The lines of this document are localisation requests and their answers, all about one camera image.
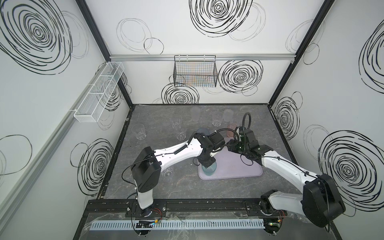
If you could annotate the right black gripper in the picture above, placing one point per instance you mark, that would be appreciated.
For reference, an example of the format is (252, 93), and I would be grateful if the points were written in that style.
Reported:
(235, 147)

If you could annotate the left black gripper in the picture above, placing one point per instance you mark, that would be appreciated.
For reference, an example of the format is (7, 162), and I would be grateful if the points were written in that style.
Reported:
(207, 161)

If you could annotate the clear faceted glass tumbler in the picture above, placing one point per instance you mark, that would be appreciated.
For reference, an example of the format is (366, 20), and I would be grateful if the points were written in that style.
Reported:
(217, 118)

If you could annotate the lilac plastic tray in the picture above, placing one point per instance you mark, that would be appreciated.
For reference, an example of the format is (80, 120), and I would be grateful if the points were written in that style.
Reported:
(231, 166)

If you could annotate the teal translucent cup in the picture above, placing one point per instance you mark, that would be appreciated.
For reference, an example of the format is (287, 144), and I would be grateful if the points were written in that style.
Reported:
(209, 170)

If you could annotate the blue translucent tall cup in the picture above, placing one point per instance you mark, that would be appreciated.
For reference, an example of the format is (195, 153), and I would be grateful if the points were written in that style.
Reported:
(203, 131)

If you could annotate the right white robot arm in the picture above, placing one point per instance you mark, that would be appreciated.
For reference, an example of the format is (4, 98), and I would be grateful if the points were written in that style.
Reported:
(318, 199)

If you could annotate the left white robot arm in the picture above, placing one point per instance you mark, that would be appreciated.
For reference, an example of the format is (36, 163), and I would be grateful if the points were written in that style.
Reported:
(149, 164)

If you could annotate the pink translucent cup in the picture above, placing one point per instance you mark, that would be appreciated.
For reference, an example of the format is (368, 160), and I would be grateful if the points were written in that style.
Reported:
(234, 129)

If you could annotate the frosted white cup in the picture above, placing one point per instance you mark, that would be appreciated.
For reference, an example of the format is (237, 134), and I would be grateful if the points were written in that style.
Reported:
(195, 114)

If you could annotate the clear glass lying front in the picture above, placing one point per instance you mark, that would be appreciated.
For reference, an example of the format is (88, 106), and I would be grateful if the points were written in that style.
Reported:
(169, 172)

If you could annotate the clear glass far left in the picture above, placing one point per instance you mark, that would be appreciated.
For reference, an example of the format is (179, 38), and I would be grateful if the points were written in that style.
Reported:
(139, 131)

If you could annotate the black wire basket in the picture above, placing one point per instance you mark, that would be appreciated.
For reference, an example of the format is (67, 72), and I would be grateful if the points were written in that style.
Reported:
(202, 74)

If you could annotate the white slotted cable duct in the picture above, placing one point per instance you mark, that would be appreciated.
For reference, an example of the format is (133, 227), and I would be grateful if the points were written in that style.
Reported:
(213, 224)

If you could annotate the aluminium wall rail back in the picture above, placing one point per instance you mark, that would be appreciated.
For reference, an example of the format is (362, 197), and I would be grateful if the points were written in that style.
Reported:
(203, 57)

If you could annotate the aluminium wall rail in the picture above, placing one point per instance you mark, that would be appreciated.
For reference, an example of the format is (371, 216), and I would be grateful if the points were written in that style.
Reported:
(203, 57)
(20, 190)

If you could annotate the white mesh wall shelf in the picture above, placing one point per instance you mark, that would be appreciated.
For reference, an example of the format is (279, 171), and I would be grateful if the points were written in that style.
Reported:
(98, 96)

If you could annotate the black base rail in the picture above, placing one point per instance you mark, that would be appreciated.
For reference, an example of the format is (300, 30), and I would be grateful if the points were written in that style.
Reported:
(164, 207)

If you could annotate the aluminium wall rail left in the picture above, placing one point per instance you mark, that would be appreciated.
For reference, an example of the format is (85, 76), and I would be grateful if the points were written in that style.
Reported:
(20, 190)

